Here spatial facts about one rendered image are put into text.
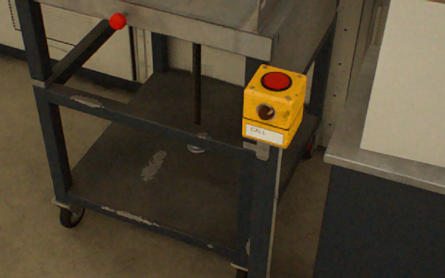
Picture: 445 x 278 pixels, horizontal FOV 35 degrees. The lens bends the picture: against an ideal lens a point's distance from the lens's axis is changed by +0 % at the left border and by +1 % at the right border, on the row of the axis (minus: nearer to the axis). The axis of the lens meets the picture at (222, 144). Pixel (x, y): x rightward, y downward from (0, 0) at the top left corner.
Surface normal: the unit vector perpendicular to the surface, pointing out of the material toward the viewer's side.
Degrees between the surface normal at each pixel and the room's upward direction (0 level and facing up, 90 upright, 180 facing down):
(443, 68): 90
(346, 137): 0
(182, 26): 90
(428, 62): 90
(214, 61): 90
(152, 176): 0
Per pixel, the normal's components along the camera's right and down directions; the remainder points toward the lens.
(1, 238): 0.02, -0.74
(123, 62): -0.39, 0.62
